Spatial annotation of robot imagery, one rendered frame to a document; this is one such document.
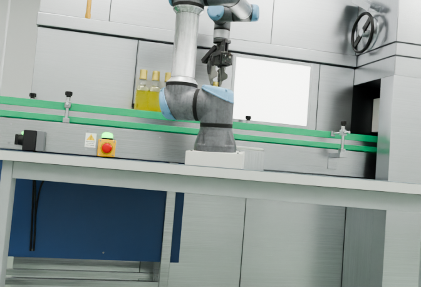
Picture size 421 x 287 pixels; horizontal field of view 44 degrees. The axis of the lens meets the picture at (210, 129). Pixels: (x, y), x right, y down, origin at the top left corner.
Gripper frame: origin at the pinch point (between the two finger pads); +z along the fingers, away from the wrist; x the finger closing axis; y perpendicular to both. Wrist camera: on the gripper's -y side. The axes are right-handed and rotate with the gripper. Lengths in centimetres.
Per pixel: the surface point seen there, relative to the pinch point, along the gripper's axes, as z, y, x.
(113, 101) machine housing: 10.9, -36.7, -31.6
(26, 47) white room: -64, -337, 23
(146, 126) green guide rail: 23.0, -4.8, -31.1
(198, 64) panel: -11.2, -17.6, 3.0
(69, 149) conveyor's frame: 35, -16, -60
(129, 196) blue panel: 53, -7, -35
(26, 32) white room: -79, -338, 21
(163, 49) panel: -16.4, -25.1, -13.2
